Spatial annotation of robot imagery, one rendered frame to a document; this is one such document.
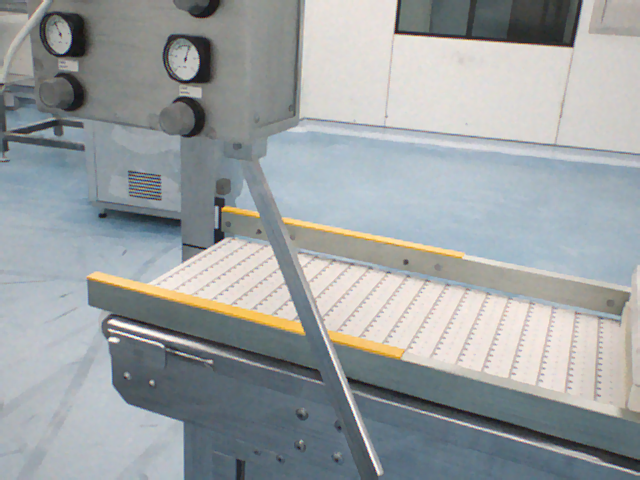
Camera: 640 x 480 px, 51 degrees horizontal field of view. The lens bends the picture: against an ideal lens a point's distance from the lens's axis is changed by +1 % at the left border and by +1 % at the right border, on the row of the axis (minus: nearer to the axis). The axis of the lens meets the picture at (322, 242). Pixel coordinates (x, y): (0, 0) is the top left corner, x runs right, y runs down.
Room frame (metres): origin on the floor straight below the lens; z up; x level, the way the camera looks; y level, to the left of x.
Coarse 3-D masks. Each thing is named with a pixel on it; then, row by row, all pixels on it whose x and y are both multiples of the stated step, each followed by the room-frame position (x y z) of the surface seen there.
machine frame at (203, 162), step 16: (192, 144) 0.92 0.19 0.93; (208, 144) 0.91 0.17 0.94; (192, 160) 0.92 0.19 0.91; (208, 160) 0.91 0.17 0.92; (224, 160) 0.93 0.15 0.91; (192, 176) 0.92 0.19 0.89; (208, 176) 0.91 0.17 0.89; (224, 176) 0.93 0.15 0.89; (192, 192) 0.92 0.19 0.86; (208, 192) 0.91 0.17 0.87; (192, 208) 0.92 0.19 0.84; (208, 208) 0.91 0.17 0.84; (192, 224) 0.92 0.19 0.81; (208, 224) 0.91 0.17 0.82; (192, 240) 0.92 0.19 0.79; (208, 240) 0.91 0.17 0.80; (192, 256) 0.92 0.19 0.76; (192, 432) 0.92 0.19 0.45; (208, 432) 0.91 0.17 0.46; (192, 448) 0.92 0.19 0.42; (208, 448) 0.91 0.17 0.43; (192, 464) 0.92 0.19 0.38; (208, 464) 0.91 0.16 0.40
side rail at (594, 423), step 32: (96, 288) 0.63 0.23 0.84; (160, 320) 0.60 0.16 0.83; (192, 320) 0.59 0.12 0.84; (224, 320) 0.57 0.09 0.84; (288, 352) 0.55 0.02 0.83; (352, 352) 0.53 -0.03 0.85; (384, 384) 0.51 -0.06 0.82; (416, 384) 0.50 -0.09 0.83; (448, 384) 0.49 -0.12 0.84; (480, 384) 0.49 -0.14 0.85; (512, 384) 0.48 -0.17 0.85; (512, 416) 0.47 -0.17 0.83; (544, 416) 0.47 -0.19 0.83; (576, 416) 0.46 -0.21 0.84; (608, 416) 0.45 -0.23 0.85; (608, 448) 0.45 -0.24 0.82
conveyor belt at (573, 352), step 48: (240, 240) 0.87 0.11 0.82; (192, 288) 0.70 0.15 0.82; (240, 288) 0.71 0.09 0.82; (336, 288) 0.73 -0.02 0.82; (384, 288) 0.74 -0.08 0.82; (432, 288) 0.75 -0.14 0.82; (384, 336) 0.62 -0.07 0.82; (432, 336) 0.62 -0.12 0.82; (480, 336) 0.63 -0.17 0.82; (528, 336) 0.64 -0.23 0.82; (576, 336) 0.65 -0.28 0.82; (576, 384) 0.55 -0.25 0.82
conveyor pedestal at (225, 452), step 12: (216, 444) 0.63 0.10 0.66; (228, 444) 0.62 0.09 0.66; (240, 444) 0.62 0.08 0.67; (216, 456) 0.63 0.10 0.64; (228, 456) 0.62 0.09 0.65; (240, 456) 0.62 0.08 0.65; (216, 468) 0.63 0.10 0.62; (228, 468) 0.62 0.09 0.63; (240, 468) 0.63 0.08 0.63; (252, 468) 0.62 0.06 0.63; (264, 468) 0.61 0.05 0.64; (300, 468) 0.59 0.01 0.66; (312, 468) 0.59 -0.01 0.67
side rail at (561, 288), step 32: (224, 224) 0.88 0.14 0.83; (256, 224) 0.87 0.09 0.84; (288, 224) 0.85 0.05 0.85; (352, 256) 0.81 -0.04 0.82; (384, 256) 0.80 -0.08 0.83; (416, 256) 0.78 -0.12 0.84; (512, 288) 0.74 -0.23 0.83; (544, 288) 0.73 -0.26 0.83; (576, 288) 0.72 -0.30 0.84; (608, 288) 0.70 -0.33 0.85
